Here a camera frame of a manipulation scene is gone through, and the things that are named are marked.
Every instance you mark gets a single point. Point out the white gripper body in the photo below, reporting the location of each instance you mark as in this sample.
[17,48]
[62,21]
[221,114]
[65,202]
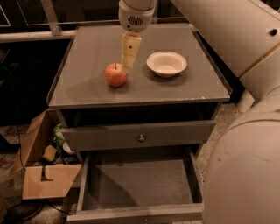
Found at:
[135,19]

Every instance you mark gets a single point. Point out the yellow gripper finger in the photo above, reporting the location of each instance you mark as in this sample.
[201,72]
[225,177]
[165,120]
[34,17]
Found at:
[131,42]

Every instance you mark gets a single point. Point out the red apple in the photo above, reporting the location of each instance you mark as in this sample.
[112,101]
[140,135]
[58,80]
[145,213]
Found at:
[115,76]

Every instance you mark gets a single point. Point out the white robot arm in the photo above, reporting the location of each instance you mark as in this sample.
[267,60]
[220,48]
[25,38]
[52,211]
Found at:
[242,184]

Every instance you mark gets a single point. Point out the round drawer knob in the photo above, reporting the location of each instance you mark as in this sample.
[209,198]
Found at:
[141,138]

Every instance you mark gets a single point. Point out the grey drawer cabinet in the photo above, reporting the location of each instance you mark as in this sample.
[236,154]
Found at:
[82,97]

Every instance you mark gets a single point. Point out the grey top drawer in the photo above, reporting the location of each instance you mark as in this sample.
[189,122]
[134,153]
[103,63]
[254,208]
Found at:
[125,136]

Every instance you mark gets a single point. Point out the grey drawer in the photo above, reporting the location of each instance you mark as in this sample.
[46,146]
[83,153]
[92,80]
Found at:
[144,186]
[125,136]

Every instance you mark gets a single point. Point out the grey middle drawer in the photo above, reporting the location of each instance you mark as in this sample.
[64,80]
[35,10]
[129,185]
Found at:
[144,186]

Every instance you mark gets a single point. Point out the white bowl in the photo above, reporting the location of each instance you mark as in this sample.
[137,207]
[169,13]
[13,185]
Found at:
[166,64]

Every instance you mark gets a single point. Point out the metal railing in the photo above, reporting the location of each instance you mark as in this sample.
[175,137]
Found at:
[35,20]

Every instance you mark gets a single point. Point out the green bag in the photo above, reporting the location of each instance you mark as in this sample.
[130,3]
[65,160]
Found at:
[58,136]

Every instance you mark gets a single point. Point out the yellow sponge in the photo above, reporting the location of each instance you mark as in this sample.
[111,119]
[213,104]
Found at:
[49,153]

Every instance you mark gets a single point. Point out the cardboard box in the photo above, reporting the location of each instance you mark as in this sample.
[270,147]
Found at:
[42,179]

